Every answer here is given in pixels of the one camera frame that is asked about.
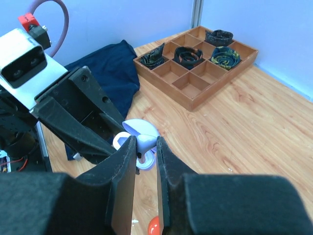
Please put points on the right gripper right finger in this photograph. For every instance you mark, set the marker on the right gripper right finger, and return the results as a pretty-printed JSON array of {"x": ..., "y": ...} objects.
[{"x": 190, "y": 203}]

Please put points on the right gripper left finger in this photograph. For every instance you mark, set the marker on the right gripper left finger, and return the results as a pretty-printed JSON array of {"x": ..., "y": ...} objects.
[{"x": 98, "y": 202}]

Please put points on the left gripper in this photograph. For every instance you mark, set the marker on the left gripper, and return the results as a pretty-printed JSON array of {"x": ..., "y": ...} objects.
[{"x": 80, "y": 113}]

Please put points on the orange earbud case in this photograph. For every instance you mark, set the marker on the orange earbud case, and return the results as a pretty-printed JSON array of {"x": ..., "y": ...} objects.
[{"x": 154, "y": 227}]

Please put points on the purple earbud case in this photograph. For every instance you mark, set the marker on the purple earbud case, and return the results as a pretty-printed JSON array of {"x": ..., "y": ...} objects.
[{"x": 135, "y": 127}]

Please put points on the purple earbud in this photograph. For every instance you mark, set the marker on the purple earbud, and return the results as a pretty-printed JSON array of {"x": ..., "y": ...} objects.
[{"x": 144, "y": 144}]

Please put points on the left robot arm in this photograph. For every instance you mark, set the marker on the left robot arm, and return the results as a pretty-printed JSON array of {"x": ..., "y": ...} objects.
[{"x": 19, "y": 133}]

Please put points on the dark blue cloth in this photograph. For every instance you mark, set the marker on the dark blue cloth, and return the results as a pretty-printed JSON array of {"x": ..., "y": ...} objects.
[{"x": 114, "y": 69}]

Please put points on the folded dark tie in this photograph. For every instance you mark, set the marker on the folded dark tie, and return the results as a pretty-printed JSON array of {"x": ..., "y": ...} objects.
[{"x": 154, "y": 58}]

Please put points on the wooden compartment tray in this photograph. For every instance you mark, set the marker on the wooden compartment tray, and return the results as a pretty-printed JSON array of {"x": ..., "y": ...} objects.
[{"x": 191, "y": 88}]

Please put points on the rolled black orange tie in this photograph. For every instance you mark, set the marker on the rolled black orange tie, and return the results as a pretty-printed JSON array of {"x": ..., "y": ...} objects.
[{"x": 188, "y": 57}]

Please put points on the rolled green patterned tie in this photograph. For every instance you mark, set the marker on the rolled green patterned tie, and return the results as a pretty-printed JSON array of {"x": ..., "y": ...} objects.
[{"x": 225, "y": 57}]

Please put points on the rolled black tie top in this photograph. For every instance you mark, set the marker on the rolled black tie top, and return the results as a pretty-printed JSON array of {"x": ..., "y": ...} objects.
[{"x": 218, "y": 38}]

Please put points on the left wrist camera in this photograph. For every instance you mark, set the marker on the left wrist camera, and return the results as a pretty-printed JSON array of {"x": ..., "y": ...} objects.
[{"x": 25, "y": 69}]

